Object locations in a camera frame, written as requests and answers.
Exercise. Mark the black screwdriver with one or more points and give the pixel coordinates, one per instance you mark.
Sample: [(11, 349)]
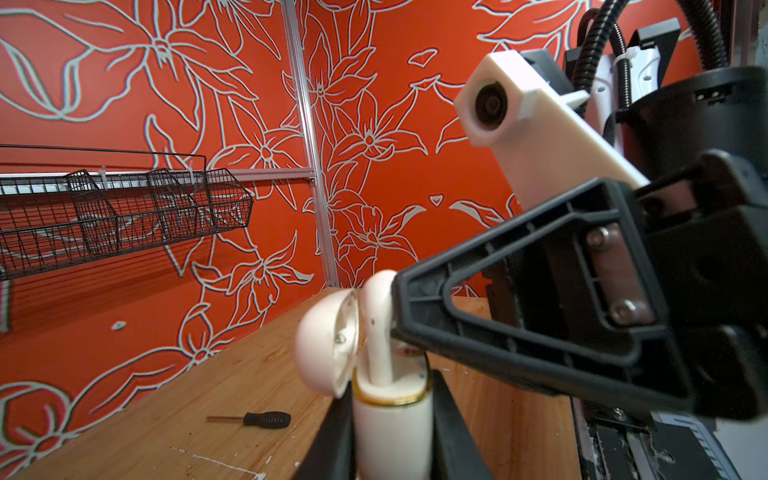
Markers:
[(273, 420)]

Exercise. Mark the black wire wall basket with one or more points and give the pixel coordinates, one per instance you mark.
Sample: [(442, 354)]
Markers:
[(52, 220)]

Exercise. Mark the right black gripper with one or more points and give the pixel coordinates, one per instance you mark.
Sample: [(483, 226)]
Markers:
[(648, 299)]

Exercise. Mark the white earbud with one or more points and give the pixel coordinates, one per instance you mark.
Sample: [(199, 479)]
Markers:
[(377, 310)]

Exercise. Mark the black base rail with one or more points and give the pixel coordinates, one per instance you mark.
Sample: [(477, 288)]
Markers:
[(616, 444)]

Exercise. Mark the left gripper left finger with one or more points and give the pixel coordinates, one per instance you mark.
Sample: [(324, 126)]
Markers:
[(331, 455)]

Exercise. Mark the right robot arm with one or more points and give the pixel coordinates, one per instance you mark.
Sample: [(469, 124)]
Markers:
[(724, 107)]

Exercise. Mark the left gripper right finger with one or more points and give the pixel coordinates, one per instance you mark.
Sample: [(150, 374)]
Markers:
[(455, 453)]

